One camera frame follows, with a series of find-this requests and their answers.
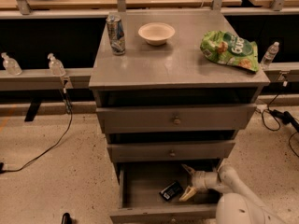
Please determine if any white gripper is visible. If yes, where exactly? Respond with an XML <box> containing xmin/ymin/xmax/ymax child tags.
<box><xmin>179</xmin><ymin>164</ymin><xmax>221</xmax><ymax>202</ymax></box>

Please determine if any dark blue rxbar wrapper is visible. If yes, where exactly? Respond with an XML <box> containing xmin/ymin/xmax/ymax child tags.
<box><xmin>159</xmin><ymin>181</ymin><xmax>183</xmax><ymax>202</ymax></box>

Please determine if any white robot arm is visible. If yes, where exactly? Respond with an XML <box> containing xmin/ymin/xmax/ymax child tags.
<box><xmin>179</xmin><ymin>164</ymin><xmax>286</xmax><ymax>224</ymax></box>

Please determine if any grey middle drawer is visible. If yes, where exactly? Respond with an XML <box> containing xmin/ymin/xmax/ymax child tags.
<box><xmin>107</xmin><ymin>140</ymin><xmax>235</xmax><ymax>162</ymax></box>

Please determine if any grey open bottom drawer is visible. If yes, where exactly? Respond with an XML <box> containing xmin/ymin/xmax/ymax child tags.
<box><xmin>110</xmin><ymin>161</ymin><xmax>221</xmax><ymax>224</ymax></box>

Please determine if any grey top drawer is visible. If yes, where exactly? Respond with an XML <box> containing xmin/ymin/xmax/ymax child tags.
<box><xmin>96</xmin><ymin>104</ymin><xmax>256</xmax><ymax>133</ymax></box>

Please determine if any grey wooden drawer cabinet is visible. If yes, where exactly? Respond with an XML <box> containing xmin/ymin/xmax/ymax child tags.
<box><xmin>88</xmin><ymin>9</ymin><xmax>271</xmax><ymax>185</ymax></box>

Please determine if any black object floor bottom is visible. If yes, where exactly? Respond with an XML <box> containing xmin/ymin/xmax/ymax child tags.
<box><xmin>61</xmin><ymin>213</ymin><xmax>72</xmax><ymax>224</ymax></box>

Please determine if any green snack bag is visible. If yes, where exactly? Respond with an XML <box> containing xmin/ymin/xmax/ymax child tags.
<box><xmin>200</xmin><ymin>31</ymin><xmax>259</xmax><ymax>73</ymax></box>

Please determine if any white paper bowl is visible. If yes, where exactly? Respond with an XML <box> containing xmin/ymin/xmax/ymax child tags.
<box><xmin>138</xmin><ymin>22</ymin><xmax>176</xmax><ymax>46</ymax></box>

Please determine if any clear water bottle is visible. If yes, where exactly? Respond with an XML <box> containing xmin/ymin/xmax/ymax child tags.
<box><xmin>261</xmin><ymin>41</ymin><xmax>279</xmax><ymax>69</ymax></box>

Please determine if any clear pump bottle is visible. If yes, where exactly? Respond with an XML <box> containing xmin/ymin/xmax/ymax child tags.
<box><xmin>48</xmin><ymin>53</ymin><xmax>65</xmax><ymax>77</ymax></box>
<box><xmin>1</xmin><ymin>52</ymin><xmax>21</xmax><ymax>76</ymax></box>

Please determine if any tall drink can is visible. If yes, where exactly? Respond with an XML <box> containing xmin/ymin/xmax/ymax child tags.
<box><xmin>107</xmin><ymin>14</ymin><xmax>125</xmax><ymax>55</ymax></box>

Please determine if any clear pump bottle far left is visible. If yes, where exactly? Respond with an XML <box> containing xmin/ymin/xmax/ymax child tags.
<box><xmin>1</xmin><ymin>52</ymin><xmax>21</xmax><ymax>76</ymax></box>

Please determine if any black cable and plug right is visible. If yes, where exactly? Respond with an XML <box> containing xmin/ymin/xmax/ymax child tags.
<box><xmin>260</xmin><ymin>75</ymin><xmax>299</xmax><ymax>159</ymax></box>

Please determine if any black floor cable left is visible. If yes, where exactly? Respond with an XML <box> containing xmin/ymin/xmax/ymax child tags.
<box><xmin>0</xmin><ymin>77</ymin><xmax>74</xmax><ymax>175</ymax></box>

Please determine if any grey metal rail shelf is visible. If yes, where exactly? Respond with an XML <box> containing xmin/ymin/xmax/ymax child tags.
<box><xmin>0</xmin><ymin>68</ymin><xmax>93</xmax><ymax>91</ymax></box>

